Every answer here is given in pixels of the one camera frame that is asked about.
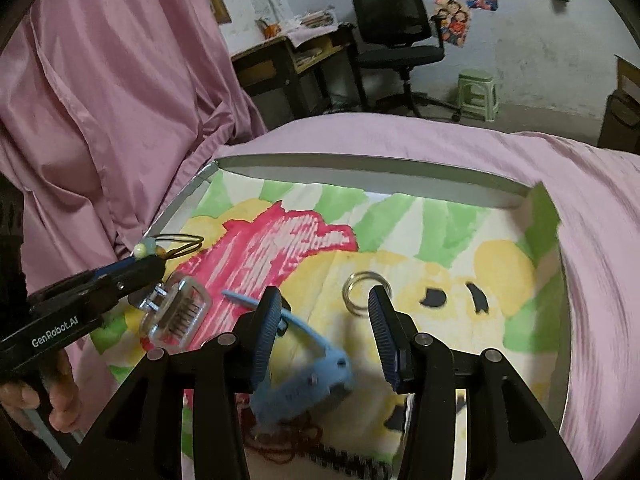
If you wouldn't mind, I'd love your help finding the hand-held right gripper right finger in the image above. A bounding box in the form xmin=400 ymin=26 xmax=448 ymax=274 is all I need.
xmin=367 ymin=284 xmax=583 ymax=480

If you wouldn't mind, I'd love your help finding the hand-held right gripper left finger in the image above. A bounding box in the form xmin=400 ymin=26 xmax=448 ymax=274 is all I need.
xmin=65 ymin=285 xmax=283 ymax=480

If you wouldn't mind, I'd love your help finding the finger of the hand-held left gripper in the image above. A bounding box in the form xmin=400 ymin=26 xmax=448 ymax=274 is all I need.
xmin=97 ymin=255 xmax=167 ymax=306
xmin=70 ymin=260 xmax=138 ymax=283

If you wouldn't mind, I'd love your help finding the clear hair claw clip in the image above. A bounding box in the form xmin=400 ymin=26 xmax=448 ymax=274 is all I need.
xmin=129 ymin=275 xmax=211 ymax=348

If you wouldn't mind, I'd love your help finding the wire bangle with beads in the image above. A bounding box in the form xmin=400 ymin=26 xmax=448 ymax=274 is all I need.
xmin=134 ymin=234 xmax=205 ymax=262

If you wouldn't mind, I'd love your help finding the blue hair clip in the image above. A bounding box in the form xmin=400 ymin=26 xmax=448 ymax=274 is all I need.
xmin=222 ymin=289 xmax=354 ymax=423

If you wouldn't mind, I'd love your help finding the silver bangle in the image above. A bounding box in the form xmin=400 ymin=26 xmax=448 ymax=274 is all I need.
xmin=342 ymin=270 xmax=393 ymax=314

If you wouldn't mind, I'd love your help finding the shallow cardboard tray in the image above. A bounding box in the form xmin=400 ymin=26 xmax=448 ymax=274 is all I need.
xmin=75 ymin=156 xmax=576 ymax=480

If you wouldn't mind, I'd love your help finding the person's left hand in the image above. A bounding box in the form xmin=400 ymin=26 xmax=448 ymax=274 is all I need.
xmin=0 ymin=350 xmax=80 ymax=431

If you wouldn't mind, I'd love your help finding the pink curtain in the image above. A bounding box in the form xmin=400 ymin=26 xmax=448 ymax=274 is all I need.
xmin=0 ymin=0 xmax=271 ymax=361

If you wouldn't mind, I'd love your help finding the pink bedsheet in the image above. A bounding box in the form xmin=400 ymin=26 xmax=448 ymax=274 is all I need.
xmin=65 ymin=112 xmax=640 ymax=468

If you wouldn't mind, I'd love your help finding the wooden desk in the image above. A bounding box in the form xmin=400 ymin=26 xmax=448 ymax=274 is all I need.
xmin=230 ymin=20 xmax=357 ymax=118

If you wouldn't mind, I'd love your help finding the green plastic stool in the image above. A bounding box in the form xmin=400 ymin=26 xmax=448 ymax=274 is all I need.
xmin=457 ymin=70 xmax=499 ymax=122

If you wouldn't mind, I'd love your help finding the black office chair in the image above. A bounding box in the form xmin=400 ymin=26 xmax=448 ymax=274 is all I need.
xmin=350 ymin=0 xmax=463 ymax=122

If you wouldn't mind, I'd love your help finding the cardboard box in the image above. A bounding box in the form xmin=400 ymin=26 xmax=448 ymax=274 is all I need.
xmin=597 ymin=55 xmax=640 ymax=153

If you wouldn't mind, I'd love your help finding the black bead chain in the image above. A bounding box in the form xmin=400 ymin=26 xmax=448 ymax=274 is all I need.
xmin=300 ymin=442 xmax=396 ymax=480

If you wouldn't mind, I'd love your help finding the cartoon group wall poster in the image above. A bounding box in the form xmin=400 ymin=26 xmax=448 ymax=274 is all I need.
xmin=432 ymin=0 xmax=472 ymax=51

